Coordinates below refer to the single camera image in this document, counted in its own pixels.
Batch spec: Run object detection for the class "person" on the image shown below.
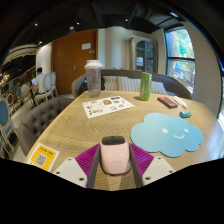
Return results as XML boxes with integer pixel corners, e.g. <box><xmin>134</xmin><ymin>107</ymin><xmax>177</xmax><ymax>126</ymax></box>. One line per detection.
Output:
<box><xmin>33</xmin><ymin>67</ymin><xmax>46</xmax><ymax>94</ymax></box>

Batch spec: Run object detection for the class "pink and black computer mouse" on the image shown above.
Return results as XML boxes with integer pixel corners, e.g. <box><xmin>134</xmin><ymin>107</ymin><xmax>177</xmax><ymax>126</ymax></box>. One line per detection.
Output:
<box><xmin>99</xmin><ymin>135</ymin><xmax>132</xmax><ymax>176</ymax></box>

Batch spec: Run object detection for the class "yellow code card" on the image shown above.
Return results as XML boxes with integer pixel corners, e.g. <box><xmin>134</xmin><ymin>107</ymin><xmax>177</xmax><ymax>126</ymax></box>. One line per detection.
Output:
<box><xmin>25</xmin><ymin>142</ymin><xmax>61</xmax><ymax>173</ymax></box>

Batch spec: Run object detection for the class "blue cloud-shaped mouse pad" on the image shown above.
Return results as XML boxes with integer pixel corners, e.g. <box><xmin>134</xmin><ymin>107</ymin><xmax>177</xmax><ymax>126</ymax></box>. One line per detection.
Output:
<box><xmin>129</xmin><ymin>112</ymin><xmax>205</xmax><ymax>158</ymax></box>

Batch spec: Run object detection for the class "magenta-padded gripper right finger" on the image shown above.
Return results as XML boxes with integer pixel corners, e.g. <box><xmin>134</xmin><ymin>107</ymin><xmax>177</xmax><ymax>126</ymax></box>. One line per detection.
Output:
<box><xmin>128</xmin><ymin>143</ymin><xmax>177</xmax><ymax>189</ymax></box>

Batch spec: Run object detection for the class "striped cushion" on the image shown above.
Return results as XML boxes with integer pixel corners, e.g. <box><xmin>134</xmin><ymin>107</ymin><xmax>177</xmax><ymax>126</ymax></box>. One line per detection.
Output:
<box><xmin>101</xmin><ymin>75</ymin><xmax>119</xmax><ymax>92</ymax></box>
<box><xmin>116</xmin><ymin>76</ymin><xmax>169</xmax><ymax>96</ymax></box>

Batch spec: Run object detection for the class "glass-door cabinet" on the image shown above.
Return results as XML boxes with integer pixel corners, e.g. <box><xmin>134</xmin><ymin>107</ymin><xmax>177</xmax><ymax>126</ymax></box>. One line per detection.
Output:
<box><xmin>129</xmin><ymin>35</ymin><xmax>158</xmax><ymax>74</ymax></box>

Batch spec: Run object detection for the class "black backpack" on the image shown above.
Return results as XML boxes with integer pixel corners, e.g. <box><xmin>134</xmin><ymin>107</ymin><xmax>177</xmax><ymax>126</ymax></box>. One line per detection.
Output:
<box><xmin>79</xmin><ymin>77</ymin><xmax>88</xmax><ymax>96</ymax></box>

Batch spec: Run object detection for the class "grey tufted armchair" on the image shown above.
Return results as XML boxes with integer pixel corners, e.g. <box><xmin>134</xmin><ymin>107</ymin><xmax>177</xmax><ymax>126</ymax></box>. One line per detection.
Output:
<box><xmin>18</xmin><ymin>96</ymin><xmax>75</xmax><ymax>158</ymax></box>

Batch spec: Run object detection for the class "black and red flat box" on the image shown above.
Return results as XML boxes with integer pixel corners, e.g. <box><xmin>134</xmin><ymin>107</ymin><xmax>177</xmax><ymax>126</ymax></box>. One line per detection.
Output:
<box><xmin>157</xmin><ymin>96</ymin><xmax>179</xmax><ymax>110</ymax></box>

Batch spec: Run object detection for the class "clear shaker bottle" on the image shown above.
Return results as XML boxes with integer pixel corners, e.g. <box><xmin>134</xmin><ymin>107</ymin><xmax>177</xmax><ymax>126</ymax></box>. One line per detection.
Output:
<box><xmin>84</xmin><ymin>59</ymin><xmax>104</xmax><ymax>99</ymax></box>

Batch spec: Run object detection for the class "wooden door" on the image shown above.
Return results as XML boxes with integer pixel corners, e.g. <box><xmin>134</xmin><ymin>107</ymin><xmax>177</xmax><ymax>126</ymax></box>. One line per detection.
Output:
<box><xmin>51</xmin><ymin>28</ymin><xmax>99</xmax><ymax>96</ymax></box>

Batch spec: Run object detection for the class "green drink can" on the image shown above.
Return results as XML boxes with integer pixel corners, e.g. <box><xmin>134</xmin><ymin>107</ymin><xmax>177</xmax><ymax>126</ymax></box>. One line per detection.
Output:
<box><xmin>139</xmin><ymin>71</ymin><xmax>153</xmax><ymax>102</ymax></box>

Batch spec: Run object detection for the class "group of white chairs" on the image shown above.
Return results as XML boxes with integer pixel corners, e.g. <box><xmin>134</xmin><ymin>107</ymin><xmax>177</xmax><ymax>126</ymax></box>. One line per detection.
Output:
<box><xmin>0</xmin><ymin>72</ymin><xmax>58</xmax><ymax>158</ymax></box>

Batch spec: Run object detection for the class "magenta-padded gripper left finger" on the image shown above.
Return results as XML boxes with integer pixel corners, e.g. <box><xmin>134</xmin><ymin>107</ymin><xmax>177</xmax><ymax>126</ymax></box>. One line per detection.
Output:
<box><xmin>52</xmin><ymin>143</ymin><xmax>102</xmax><ymax>190</ymax></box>

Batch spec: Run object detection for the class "large black-framed window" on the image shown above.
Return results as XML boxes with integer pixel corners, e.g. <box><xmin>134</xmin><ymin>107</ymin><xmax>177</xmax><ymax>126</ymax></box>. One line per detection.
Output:
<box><xmin>217</xmin><ymin>59</ymin><xmax>224</xmax><ymax>123</ymax></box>

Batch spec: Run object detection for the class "white tube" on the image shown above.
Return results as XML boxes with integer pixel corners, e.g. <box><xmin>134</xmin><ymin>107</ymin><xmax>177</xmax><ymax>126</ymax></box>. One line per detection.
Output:
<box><xmin>172</xmin><ymin>95</ymin><xmax>189</xmax><ymax>109</ymax></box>

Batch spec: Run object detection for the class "small teal box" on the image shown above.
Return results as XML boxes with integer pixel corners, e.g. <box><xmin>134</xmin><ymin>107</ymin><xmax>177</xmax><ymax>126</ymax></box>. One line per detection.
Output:
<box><xmin>178</xmin><ymin>110</ymin><xmax>193</xmax><ymax>119</ymax></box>

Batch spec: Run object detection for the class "grey curved sofa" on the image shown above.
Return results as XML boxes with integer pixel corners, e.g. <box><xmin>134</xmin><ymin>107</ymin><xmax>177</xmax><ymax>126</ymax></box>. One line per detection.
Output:
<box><xmin>71</xmin><ymin>69</ymin><xmax>193</xmax><ymax>100</ymax></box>

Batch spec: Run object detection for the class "white sticker sheet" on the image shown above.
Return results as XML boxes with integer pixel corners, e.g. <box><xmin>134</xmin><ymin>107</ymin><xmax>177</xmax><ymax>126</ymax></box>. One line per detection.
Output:
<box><xmin>81</xmin><ymin>95</ymin><xmax>136</xmax><ymax>119</ymax></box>

